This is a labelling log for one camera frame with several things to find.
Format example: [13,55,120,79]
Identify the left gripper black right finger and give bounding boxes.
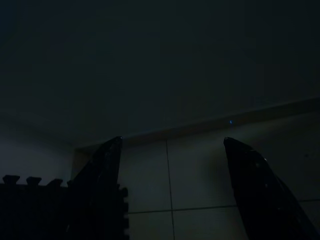
[223,136,320,240]

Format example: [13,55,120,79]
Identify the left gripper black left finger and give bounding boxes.
[66,136,123,240]

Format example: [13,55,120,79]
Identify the black foam puzzle mat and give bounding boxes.
[0,174,130,240]

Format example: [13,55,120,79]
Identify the wooden baseboard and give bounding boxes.
[72,96,320,153]

